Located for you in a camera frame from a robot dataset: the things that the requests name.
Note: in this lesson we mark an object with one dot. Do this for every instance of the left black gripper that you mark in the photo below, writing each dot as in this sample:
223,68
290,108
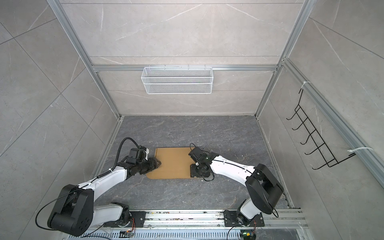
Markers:
154,164

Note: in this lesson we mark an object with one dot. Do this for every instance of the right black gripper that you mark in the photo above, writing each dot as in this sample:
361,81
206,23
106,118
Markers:
193,172

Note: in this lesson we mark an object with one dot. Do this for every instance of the brown cardboard box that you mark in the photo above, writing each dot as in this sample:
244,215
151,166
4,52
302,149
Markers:
175,164

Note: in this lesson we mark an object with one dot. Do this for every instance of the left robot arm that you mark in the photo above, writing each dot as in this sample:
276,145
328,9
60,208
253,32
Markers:
74,211

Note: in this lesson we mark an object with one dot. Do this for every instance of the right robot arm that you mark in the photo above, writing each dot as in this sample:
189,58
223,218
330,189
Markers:
263,188

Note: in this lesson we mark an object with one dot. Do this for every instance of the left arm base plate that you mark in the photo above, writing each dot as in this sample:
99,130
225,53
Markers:
128,220

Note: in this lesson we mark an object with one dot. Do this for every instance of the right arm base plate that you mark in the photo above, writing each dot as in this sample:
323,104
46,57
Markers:
234,218

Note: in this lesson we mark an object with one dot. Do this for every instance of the white wire mesh basket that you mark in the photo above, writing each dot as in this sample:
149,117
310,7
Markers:
178,80

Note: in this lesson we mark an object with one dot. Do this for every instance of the aluminium mounting rail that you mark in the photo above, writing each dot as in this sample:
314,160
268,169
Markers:
198,219

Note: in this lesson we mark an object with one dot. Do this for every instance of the black wire hook rack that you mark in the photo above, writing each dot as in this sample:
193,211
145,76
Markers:
313,134

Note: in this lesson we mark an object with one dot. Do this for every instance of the white cable tie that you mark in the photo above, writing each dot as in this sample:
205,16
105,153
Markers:
360,148

